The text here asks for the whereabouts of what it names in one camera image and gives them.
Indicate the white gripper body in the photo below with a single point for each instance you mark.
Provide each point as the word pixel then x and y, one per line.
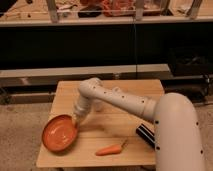
pixel 80 114

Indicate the orange ceramic bowl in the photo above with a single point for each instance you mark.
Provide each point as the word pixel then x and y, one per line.
pixel 59 133

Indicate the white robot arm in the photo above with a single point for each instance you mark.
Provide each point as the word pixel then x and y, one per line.
pixel 178 141

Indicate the white plastic cup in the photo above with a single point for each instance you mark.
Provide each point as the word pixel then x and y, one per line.
pixel 97 105

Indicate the orange carrot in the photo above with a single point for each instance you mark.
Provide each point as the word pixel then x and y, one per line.
pixel 112 149

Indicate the black striped rectangular block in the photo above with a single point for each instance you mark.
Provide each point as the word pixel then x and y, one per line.
pixel 145 133

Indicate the black tray on bench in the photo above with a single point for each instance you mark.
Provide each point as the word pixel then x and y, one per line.
pixel 89 12

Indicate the red cloth item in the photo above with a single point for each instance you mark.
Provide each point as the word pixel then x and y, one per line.
pixel 114 8

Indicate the black box on shelf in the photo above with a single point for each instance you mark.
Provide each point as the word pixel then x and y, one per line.
pixel 189 61

